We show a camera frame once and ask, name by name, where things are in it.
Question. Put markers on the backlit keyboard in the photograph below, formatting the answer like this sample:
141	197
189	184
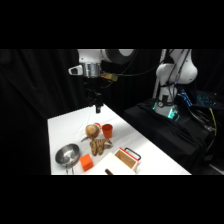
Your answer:
206	99

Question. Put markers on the black cloth-covered robot stand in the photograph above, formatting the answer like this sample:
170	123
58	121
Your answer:
160	133

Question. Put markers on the small brown cylinder object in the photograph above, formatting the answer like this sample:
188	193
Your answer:
109	171

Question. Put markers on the black curtain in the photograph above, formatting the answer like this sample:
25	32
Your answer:
33	86

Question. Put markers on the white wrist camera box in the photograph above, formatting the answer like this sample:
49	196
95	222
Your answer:
75	70

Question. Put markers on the orange plastic cup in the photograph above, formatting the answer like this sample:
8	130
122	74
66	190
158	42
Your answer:
107	130

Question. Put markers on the green base light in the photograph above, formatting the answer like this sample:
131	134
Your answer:
171	114

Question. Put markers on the striped tiger plush toy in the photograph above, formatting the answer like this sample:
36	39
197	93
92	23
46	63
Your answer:
99	146

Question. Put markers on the steel metal bowl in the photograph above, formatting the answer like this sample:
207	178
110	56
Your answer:
67	154

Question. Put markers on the light wooden drawer cabinet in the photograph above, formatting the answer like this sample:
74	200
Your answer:
105	164

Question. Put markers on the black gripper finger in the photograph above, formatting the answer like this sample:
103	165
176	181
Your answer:
101	108
97	109

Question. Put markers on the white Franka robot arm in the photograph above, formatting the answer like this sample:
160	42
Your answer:
176	71

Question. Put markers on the orange cube block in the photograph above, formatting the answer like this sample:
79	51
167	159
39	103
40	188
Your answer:
86	162

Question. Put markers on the round brown plush toy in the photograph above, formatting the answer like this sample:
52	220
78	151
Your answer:
91	130

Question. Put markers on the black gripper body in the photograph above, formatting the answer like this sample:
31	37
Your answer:
92	91

